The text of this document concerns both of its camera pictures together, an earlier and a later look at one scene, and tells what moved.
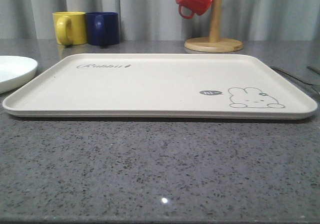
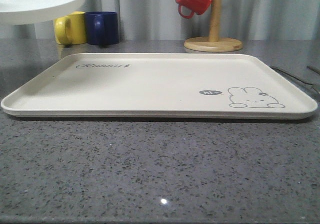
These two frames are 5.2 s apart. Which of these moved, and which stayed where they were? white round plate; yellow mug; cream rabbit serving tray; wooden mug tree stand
Moved: white round plate
Stayed: wooden mug tree stand; yellow mug; cream rabbit serving tray
